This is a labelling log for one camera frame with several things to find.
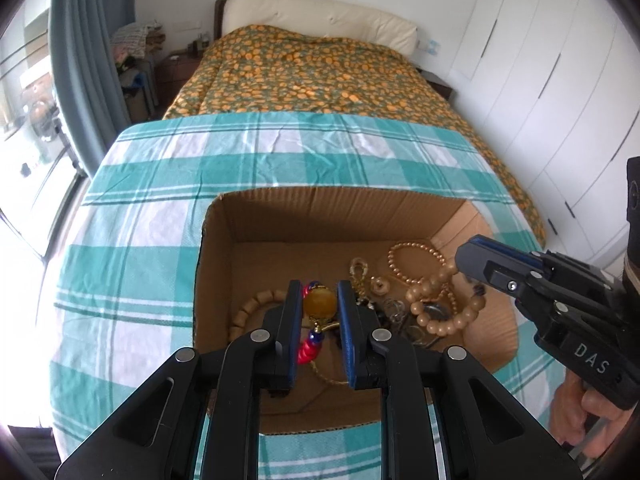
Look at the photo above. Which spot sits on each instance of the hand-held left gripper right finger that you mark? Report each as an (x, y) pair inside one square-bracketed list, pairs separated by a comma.
[(347, 330)]

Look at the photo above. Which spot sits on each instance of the dark wooden nightstand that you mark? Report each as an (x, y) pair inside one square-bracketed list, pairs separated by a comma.
[(175, 75)]

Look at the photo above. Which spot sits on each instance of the glass sliding door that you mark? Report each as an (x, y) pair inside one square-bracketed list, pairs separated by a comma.
[(30, 110)]

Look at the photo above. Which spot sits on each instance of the white wardrobe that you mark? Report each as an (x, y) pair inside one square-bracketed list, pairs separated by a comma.
[(550, 60)]

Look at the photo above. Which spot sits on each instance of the printed cardboard box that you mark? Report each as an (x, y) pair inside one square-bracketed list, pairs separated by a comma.
[(300, 220)]

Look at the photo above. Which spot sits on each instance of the person's right hand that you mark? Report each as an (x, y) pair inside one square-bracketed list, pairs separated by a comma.
[(575, 415)]

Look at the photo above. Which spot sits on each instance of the blue-grey curtain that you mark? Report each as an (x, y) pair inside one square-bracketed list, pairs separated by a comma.
[(85, 60)]

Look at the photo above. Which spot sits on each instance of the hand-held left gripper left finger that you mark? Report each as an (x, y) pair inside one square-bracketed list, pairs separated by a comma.
[(296, 330)]

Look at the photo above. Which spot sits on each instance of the orange floral quilt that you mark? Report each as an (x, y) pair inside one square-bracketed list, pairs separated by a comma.
[(310, 75)]

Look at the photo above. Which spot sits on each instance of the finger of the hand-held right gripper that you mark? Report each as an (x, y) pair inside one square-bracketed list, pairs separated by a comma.
[(495, 270), (520, 249)]

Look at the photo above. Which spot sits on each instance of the green checked bedsheet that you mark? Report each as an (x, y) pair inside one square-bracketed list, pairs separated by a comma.
[(150, 185)]

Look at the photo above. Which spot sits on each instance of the pile of clothes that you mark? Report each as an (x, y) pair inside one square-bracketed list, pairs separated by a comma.
[(135, 42)]

